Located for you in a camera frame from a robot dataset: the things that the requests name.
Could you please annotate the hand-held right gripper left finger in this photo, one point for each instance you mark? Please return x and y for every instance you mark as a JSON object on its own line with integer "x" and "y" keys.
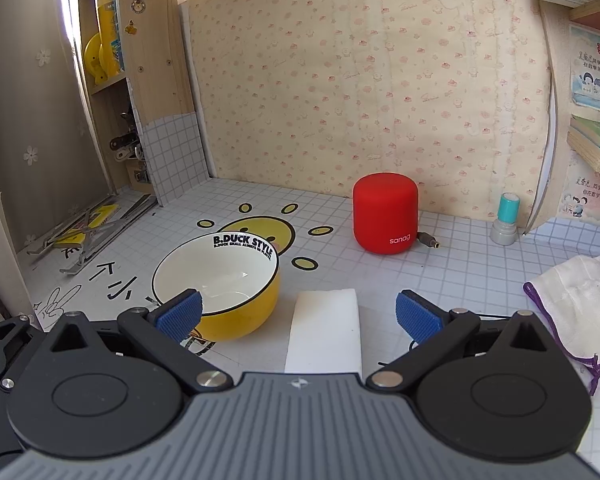
{"x": 182, "y": 312}

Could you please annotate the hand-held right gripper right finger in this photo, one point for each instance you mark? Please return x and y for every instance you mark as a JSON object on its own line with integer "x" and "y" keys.
{"x": 415, "y": 317}

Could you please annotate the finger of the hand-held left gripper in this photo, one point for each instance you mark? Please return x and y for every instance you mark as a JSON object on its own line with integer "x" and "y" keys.
{"x": 22, "y": 330}

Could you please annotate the yellow ceramic bowl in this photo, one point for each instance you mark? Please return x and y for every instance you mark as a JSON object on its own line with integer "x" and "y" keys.
{"x": 220, "y": 270}

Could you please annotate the white sponge block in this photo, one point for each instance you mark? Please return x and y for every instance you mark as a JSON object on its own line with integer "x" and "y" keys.
{"x": 322, "y": 330}

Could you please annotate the metal folding stand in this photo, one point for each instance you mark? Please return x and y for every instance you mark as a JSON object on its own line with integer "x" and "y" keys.
{"x": 72, "y": 267}

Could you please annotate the red round speaker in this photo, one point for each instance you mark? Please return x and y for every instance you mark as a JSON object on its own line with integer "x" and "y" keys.
{"x": 385, "y": 210}

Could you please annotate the teal capped grey stamp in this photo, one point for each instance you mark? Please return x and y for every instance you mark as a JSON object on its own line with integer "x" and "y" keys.
{"x": 504, "y": 230}

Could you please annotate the yellow booklet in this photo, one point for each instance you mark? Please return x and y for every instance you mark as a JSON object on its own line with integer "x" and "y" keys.
{"x": 100, "y": 217}

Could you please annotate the cardboard box metal latch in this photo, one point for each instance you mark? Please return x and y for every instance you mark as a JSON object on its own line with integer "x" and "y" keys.
{"x": 141, "y": 175}

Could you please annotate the white cloth purple trim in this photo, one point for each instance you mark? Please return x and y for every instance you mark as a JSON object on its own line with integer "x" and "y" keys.
{"x": 570, "y": 305}

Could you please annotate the metal clasp hardware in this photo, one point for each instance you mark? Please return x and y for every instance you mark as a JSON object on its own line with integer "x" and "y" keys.
{"x": 125, "y": 140}

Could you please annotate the pink printed paper sheet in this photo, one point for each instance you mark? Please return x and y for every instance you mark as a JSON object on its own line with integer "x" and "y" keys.
{"x": 580, "y": 200}

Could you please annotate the wooden shelf unit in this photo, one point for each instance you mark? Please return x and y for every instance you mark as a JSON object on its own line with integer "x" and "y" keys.
{"x": 155, "y": 60}

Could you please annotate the yellow plastic toy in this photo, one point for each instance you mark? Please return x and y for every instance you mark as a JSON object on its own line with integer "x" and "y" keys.
{"x": 92, "y": 57}

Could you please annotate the cartoon printed poster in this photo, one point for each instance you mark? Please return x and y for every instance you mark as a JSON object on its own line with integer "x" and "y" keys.
{"x": 590, "y": 80}

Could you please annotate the yellow plastic items on shelf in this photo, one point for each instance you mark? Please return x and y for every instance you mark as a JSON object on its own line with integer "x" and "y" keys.
{"x": 107, "y": 25}

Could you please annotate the bear sticker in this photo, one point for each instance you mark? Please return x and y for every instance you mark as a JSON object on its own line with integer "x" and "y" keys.
{"x": 138, "y": 6}

